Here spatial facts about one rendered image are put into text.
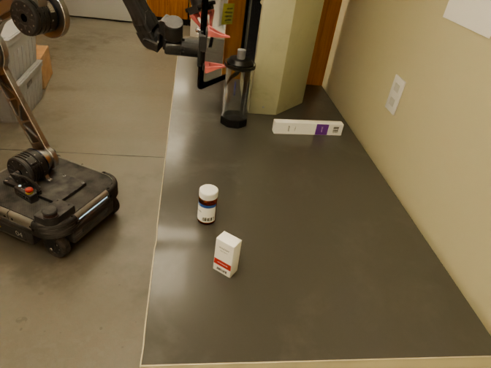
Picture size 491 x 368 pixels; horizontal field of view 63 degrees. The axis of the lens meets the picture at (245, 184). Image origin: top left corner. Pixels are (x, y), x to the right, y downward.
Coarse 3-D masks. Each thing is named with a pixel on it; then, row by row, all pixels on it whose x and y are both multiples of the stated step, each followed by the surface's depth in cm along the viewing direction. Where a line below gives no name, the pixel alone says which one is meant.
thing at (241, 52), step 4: (240, 48) 134; (240, 52) 132; (244, 52) 133; (232, 56) 135; (236, 56) 136; (240, 56) 133; (244, 56) 134; (228, 60) 134; (232, 60) 132; (236, 60) 133; (240, 60) 133; (244, 60) 134; (248, 60) 134; (232, 64) 132; (236, 64) 132; (240, 64) 132; (244, 64) 132; (248, 64) 133; (252, 64) 134
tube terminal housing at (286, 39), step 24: (264, 0) 133; (288, 0) 134; (312, 0) 142; (264, 24) 138; (288, 24) 139; (312, 24) 149; (264, 48) 143; (288, 48) 144; (312, 48) 157; (264, 72) 148; (288, 72) 151; (264, 96) 153; (288, 96) 160
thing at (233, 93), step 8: (232, 72) 134; (240, 72) 133; (248, 72) 134; (232, 80) 135; (240, 80) 135; (248, 80) 136; (224, 88) 140; (232, 88) 136; (240, 88) 136; (248, 88) 138; (224, 96) 140; (232, 96) 138; (240, 96) 138; (248, 96) 141; (224, 104) 142; (232, 104) 140; (240, 104) 140; (224, 112) 143; (232, 112) 141; (240, 112) 142
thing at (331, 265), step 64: (192, 64) 195; (192, 128) 141; (256, 128) 147; (192, 192) 110; (256, 192) 114; (320, 192) 118; (384, 192) 122; (192, 256) 90; (256, 256) 93; (320, 256) 95; (384, 256) 98; (192, 320) 76; (256, 320) 78; (320, 320) 80; (384, 320) 82; (448, 320) 84
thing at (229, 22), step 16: (208, 0) 140; (224, 0) 148; (240, 0) 156; (208, 16) 143; (224, 16) 152; (240, 16) 161; (224, 32) 156; (240, 32) 165; (208, 48) 151; (224, 48) 160; (208, 80) 160
